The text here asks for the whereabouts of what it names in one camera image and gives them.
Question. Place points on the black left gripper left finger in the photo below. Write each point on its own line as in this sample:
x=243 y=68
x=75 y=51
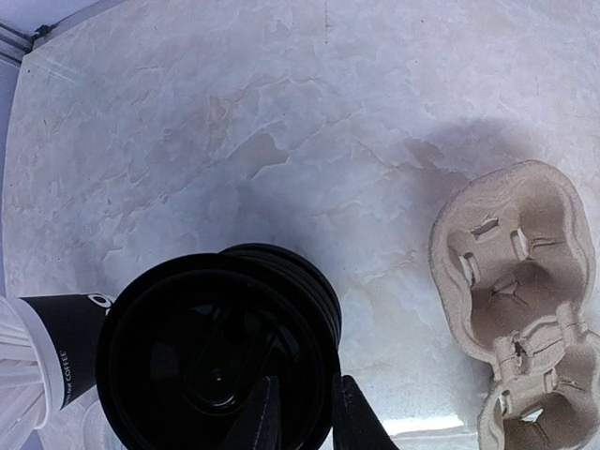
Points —
x=258 y=426

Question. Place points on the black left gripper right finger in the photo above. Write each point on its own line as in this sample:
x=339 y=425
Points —
x=355 y=424

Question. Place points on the stack of black cup lids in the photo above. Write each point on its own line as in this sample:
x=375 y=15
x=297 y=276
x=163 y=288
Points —
x=186 y=341

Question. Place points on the black cup holding straws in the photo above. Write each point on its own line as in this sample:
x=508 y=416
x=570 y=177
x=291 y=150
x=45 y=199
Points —
x=64 y=330

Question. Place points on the brown cardboard cup carrier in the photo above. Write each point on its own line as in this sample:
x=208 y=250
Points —
x=513 y=261

